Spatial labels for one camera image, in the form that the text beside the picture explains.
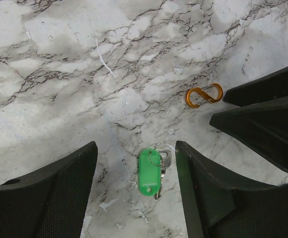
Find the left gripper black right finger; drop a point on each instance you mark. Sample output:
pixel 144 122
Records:
pixel 219 203

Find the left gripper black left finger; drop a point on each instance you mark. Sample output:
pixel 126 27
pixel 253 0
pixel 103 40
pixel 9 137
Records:
pixel 51 201

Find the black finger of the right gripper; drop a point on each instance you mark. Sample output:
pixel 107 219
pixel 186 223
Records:
pixel 262 127
pixel 267 88

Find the green key tag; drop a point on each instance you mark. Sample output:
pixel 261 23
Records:
pixel 152 166

